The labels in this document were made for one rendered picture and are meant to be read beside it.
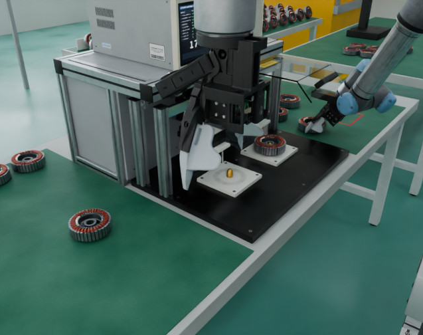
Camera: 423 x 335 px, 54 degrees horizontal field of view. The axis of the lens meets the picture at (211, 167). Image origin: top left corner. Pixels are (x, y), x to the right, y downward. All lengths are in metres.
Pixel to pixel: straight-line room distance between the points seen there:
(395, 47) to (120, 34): 0.82
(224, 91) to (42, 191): 0.99
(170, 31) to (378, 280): 1.56
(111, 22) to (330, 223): 1.68
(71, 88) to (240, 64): 0.97
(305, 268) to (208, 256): 1.17
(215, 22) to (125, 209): 0.84
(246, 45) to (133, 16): 0.82
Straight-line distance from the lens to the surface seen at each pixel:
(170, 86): 0.59
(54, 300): 1.03
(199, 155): 0.55
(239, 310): 1.96
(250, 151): 1.49
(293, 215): 1.23
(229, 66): 0.53
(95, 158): 1.46
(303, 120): 1.77
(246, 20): 0.51
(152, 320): 0.94
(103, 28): 1.42
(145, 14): 1.27
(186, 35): 1.22
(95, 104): 1.34
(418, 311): 0.79
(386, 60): 1.38
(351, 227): 2.52
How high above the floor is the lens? 1.46
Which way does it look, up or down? 29 degrees down
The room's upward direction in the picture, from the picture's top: straight up
